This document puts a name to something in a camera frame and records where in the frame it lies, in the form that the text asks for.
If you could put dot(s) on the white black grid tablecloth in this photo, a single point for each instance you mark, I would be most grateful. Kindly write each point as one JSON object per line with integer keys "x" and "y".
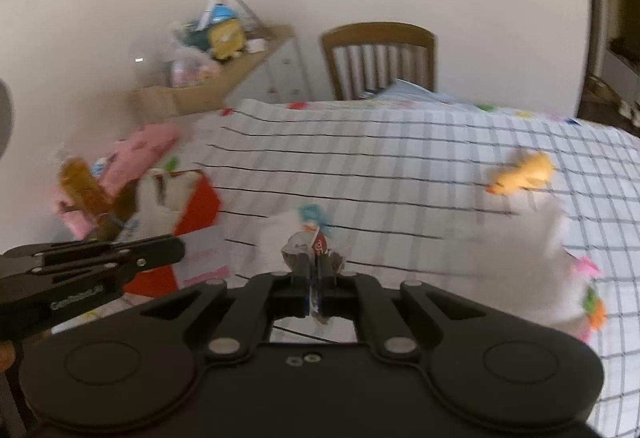
{"x": 395, "y": 181}

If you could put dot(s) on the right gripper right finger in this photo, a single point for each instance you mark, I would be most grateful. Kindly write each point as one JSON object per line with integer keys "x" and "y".
{"x": 362, "y": 299}

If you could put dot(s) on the glass bowl vase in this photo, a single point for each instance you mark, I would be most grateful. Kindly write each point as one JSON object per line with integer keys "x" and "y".
{"x": 151, "y": 59}

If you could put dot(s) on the teal white tissue box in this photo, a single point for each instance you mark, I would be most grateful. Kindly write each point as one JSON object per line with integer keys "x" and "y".
{"x": 207, "y": 257}

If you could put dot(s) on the plastic bag of candy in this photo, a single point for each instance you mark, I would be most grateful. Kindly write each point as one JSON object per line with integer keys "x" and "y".
{"x": 191, "y": 66}

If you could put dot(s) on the small snack wrapper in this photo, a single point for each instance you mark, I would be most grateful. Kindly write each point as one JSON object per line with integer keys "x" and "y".
{"x": 309, "y": 253}

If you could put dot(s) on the wooden side cabinet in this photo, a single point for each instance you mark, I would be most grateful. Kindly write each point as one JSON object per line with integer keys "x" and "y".
{"x": 275, "y": 75}

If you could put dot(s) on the white plush toy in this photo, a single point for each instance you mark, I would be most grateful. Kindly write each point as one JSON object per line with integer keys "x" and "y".
{"x": 519, "y": 265}

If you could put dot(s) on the brown wooden chair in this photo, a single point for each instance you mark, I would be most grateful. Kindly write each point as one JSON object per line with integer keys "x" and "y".
{"x": 364, "y": 59}

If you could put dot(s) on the pink folded cloth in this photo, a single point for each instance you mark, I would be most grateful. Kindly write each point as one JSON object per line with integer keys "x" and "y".
{"x": 126, "y": 160}

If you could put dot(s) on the red gold metal tin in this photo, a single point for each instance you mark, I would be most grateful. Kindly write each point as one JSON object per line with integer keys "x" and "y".
{"x": 201, "y": 212}

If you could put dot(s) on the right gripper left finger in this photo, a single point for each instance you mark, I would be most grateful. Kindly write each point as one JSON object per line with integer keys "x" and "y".
{"x": 252, "y": 309}

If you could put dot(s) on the yellow toy box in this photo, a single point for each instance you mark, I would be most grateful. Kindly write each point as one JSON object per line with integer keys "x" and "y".
{"x": 226, "y": 39}

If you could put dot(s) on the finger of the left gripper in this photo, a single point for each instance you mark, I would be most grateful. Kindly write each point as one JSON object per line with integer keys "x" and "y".
{"x": 80, "y": 255}

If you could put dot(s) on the amber drink bottle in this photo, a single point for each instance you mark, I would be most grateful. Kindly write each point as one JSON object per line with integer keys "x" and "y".
{"x": 77, "y": 181}

